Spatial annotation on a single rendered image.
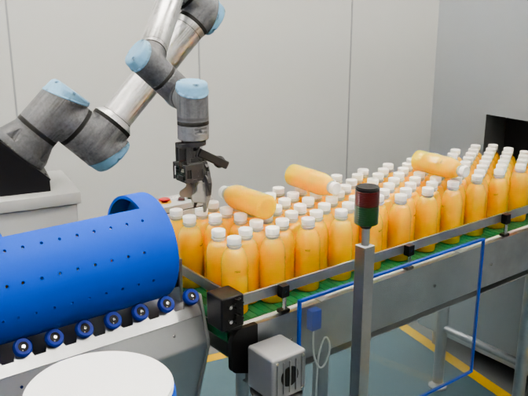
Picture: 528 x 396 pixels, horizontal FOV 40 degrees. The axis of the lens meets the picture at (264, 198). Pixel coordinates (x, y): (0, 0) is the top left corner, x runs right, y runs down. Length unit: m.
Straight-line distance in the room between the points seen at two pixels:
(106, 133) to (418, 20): 3.52
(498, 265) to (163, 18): 1.42
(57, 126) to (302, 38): 2.88
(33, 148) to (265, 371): 1.08
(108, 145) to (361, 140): 3.21
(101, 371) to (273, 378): 0.54
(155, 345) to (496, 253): 1.30
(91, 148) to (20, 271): 0.90
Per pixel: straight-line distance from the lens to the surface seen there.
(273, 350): 1.89
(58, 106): 2.45
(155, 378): 1.44
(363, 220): 1.87
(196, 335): 1.96
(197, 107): 2.03
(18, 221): 2.45
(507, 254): 2.73
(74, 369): 1.50
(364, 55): 5.35
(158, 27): 2.25
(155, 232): 1.80
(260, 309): 2.01
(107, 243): 1.75
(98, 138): 2.49
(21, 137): 2.46
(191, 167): 2.06
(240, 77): 4.88
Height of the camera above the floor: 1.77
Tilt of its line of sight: 17 degrees down
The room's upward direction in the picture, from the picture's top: straight up
